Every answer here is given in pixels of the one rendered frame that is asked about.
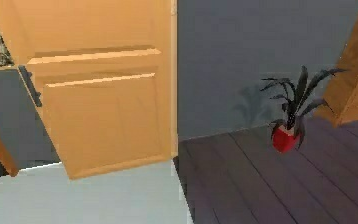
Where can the dark plant in red pot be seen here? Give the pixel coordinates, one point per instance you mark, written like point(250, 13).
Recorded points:
point(288, 130)

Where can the light wooden cupboard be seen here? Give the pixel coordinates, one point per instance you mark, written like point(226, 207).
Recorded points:
point(348, 83)

